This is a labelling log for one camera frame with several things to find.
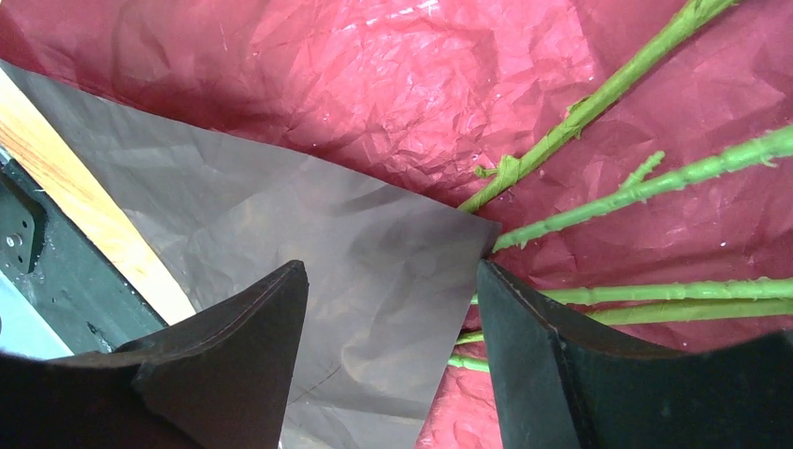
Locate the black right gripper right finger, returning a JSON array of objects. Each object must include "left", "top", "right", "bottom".
[{"left": 477, "top": 260, "right": 792, "bottom": 448}]

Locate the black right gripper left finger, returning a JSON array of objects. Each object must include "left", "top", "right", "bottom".
[{"left": 1, "top": 260, "right": 309, "bottom": 448}]

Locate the dark red wrapping paper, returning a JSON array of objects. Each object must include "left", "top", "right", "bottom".
[{"left": 0, "top": 0, "right": 793, "bottom": 449}]

